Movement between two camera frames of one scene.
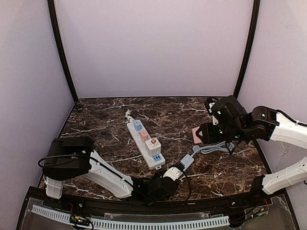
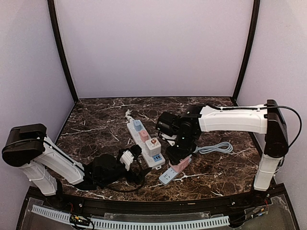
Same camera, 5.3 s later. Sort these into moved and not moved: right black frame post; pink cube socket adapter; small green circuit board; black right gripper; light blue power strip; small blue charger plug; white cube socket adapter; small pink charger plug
Moved: black right gripper; light blue power strip; pink cube socket adapter
Not moved: small green circuit board; small blue charger plug; small pink charger plug; white cube socket adapter; right black frame post
